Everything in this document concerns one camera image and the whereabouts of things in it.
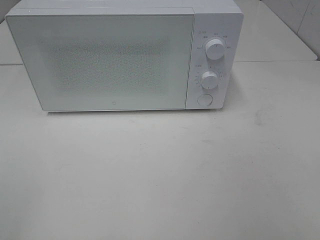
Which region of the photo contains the white round door button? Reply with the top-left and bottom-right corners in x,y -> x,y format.
197,94 -> 213,107

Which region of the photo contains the white microwave oven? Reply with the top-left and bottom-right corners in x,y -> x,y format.
5,0 -> 244,112

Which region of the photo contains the white microwave knob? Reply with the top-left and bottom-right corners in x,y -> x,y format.
204,37 -> 226,60
200,71 -> 219,90

